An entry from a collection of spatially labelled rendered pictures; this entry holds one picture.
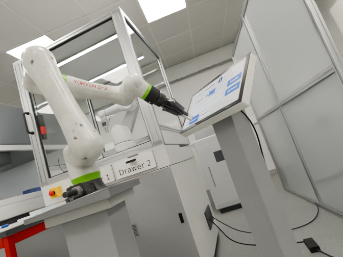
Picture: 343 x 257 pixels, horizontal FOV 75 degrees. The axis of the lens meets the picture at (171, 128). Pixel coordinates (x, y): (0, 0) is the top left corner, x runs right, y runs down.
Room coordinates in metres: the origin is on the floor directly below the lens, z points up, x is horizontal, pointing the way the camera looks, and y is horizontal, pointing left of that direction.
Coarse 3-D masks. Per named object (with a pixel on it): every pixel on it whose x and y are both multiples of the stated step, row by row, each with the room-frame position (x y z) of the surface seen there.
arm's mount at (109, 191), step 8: (120, 184) 0.92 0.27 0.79; (128, 184) 1.00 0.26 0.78; (136, 184) 1.10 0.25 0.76; (96, 192) 0.82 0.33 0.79; (104, 192) 0.81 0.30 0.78; (112, 192) 0.83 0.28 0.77; (120, 192) 0.90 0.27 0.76; (80, 200) 0.82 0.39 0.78; (88, 200) 0.82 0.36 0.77; (96, 200) 0.82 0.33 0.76; (56, 208) 0.83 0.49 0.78; (64, 208) 0.83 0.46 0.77; (72, 208) 0.83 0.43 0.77; (40, 216) 0.84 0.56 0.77; (48, 216) 0.84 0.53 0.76; (24, 224) 0.85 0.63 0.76
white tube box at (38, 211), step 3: (54, 204) 1.50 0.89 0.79; (45, 207) 1.42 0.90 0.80; (48, 207) 1.44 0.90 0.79; (51, 207) 1.46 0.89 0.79; (54, 207) 1.49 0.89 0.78; (36, 210) 1.38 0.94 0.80; (39, 210) 1.38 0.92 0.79; (42, 210) 1.39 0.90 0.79; (45, 210) 1.41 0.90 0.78; (30, 213) 1.39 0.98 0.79; (33, 213) 1.39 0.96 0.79; (36, 213) 1.38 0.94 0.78; (39, 213) 1.38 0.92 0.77; (30, 216) 1.39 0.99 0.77
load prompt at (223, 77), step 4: (224, 76) 1.18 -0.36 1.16; (216, 80) 1.24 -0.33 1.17; (220, 80) 1.20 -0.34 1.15; (212, 84) 1.27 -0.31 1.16; (216, 84) 1.22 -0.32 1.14; (208, 88) 1.29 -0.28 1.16; (200, 92) 1.38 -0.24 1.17; (204, 92) 1.32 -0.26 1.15; (196, 96) 1.41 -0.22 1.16; (200, 96) 1.35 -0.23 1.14
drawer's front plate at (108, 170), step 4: (104, 168) 1.54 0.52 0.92; (108, 168) 1.54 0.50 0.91; (104, 172) 1.55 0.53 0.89; (108, 172) 1.54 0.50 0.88; (112, 172) 1.54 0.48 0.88; (104, 176) 1.55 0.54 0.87; (108, 176) 1.54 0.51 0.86; (112, 176) 1.53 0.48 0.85; (104, 180) 1.55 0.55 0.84; (108, 180) 1.54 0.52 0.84; (112, 180) 1.54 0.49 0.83
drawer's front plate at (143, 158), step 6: (138, 156) 1.48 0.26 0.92; (144, 156) 1.47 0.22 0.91; (150, 156) 1.47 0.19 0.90; (120, 162) 1.51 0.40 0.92; (132, 162) 1.50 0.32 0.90; (138, 162) 1.49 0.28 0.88; (144, 162) 1.48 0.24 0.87; (150, 162) 1.47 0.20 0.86; (114, 168) 1.53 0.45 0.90; (120, 168) 1.52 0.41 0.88; (126, 168) 1.51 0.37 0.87; (144, 168) 1.48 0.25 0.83; (150, 168) 1.47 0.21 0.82; (126, 174) 1.51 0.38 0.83; (132, 174) 1.50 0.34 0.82
